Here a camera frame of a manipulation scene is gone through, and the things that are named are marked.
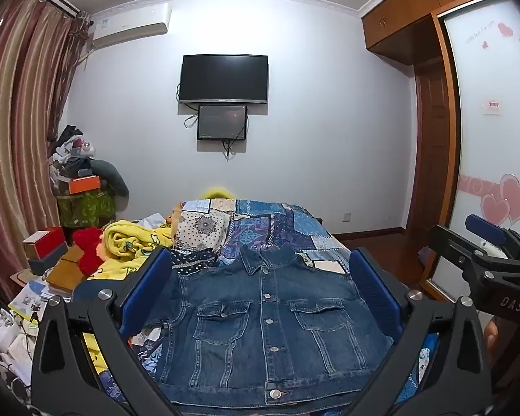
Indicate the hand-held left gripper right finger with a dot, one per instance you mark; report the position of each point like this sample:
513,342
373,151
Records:
375,290

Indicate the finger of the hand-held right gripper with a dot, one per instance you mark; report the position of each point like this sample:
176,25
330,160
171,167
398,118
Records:
450,242
485,226

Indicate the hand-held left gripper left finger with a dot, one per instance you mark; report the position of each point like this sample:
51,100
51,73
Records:
147,290

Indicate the blue denim jacket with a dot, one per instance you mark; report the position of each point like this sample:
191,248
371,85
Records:
260,333

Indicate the pile of clothes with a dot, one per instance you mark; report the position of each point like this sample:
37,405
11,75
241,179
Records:
71,151

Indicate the yellow printed blanket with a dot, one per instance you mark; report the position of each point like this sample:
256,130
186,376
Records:
130,242

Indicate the dark polka dot cloth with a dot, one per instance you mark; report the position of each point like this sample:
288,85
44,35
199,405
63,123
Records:
195,260

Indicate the blue white patterned sheet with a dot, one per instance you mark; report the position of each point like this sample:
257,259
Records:
149,351

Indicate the red plush toy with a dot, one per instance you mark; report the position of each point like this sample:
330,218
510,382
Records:
89,251

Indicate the heart print sliding door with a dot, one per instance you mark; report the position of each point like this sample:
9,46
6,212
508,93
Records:
494,147

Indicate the brown cardboard box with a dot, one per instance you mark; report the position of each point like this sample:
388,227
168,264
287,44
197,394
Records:
67,271

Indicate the white printed garment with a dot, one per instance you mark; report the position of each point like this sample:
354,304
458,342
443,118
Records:
201,225

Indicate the green patterned cloth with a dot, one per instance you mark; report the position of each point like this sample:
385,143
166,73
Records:
84,210

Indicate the red box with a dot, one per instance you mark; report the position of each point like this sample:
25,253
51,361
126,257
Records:
47,240

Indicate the white door sticker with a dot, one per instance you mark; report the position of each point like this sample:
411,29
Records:
492,107

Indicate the yellow plush toy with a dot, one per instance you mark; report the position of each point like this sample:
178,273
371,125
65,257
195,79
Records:
216,193

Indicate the grey cushion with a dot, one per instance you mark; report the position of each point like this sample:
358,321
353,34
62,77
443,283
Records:
110,175

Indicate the blue patchwork bedspread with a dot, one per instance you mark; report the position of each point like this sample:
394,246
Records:
268,229

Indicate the orange box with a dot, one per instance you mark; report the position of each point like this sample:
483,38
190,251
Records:
84,185

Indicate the pile of printed papers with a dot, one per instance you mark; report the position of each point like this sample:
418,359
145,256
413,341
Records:
13,329

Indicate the striped brown curtain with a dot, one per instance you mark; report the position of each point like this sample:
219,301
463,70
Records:
21,117

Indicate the wooden wardrobe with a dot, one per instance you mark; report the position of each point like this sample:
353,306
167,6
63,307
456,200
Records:
398,17

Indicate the white air conditioner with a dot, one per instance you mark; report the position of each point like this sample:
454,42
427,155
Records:
130,26

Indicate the small black wall monitor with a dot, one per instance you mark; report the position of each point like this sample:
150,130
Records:
222,122

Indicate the black wall television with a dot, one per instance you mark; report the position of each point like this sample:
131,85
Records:
224,79

